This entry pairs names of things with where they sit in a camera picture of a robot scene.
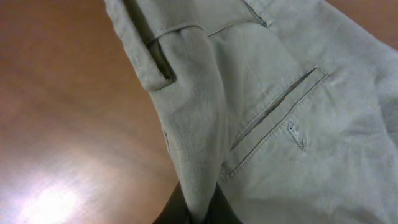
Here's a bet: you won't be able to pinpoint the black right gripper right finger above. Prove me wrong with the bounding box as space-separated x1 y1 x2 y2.
204 184 242 224

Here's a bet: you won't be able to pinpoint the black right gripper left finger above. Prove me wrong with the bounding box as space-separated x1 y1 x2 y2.
153 182 192 224

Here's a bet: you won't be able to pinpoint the khaki green shorts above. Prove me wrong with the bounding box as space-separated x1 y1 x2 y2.
105 0 397 223

